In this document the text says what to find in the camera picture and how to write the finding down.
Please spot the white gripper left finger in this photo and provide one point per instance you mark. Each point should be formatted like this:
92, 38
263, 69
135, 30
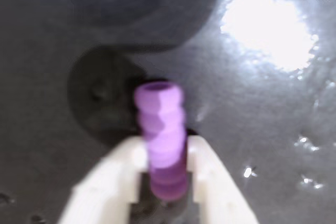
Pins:
105, 190

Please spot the black glossy mat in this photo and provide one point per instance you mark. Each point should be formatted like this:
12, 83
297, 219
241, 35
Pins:
262, 129

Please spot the purple ribbed pen grip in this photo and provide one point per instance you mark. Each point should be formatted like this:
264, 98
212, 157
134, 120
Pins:
164, 134

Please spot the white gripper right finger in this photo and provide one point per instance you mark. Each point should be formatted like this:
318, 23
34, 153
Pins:
223, 192

